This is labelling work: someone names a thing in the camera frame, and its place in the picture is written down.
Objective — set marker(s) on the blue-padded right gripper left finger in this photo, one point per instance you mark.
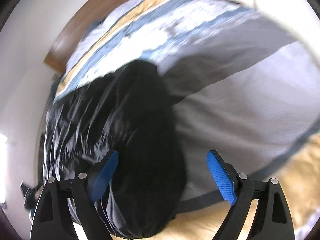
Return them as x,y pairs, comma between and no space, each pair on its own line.
52,218

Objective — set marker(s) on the black puffer jacket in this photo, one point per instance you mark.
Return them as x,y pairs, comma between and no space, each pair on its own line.
128,111

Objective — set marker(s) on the wooden headboard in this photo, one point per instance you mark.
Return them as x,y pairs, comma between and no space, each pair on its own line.
67,41

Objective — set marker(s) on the striped bed duvet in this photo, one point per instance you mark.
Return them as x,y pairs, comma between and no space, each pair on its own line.
238,83

